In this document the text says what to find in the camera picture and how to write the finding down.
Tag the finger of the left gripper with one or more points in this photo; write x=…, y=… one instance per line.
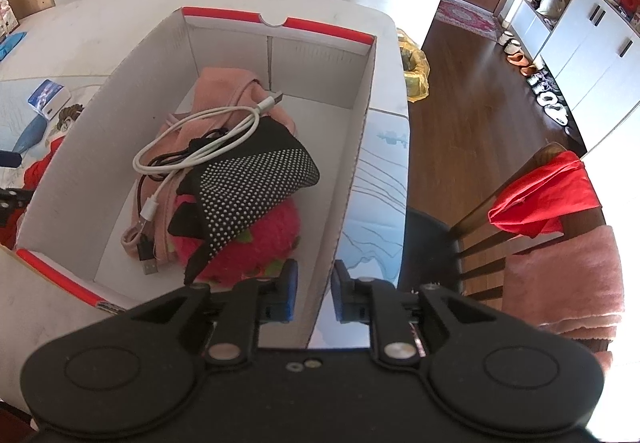
x=10, y=159

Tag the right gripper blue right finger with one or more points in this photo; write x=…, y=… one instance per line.
x=351, y=298

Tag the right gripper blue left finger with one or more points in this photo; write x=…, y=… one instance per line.
x=280, y=297

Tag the pink fuzzy plush toy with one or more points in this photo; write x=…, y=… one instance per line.
x=258, y=251

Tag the red cloth garment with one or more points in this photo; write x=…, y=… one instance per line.
x=32, y=177

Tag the red white cardboard box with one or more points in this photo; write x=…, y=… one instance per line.
x=322, y=75

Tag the black white dotted cloth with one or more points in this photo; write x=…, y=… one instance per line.
x=238, y=188

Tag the small blue card box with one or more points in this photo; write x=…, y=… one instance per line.
x=48, y=98

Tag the black seat cushion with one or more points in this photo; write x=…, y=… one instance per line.
x=429, y=255

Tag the blue cloth on table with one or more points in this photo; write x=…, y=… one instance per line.
x=8, y=44

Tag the small cardboard box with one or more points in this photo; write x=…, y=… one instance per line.
x=23, y=8

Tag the wooden chair with towels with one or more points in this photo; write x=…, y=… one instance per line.
x=573, y=225

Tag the pink towel on chair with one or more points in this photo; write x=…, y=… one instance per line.
x=573, y=289

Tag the yellow plastic bag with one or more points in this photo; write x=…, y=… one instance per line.
x=415, y=66

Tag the red cloth on chair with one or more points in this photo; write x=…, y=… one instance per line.
x=535, y=203

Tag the white black shoes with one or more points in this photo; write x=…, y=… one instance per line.
x=549, y=96

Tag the orange slippers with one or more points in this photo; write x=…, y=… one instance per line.
x=523, y=63

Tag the red patterned rug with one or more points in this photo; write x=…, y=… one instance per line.
x=469, y=17

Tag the white cabinet row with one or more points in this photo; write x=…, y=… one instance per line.
x=593, y=55

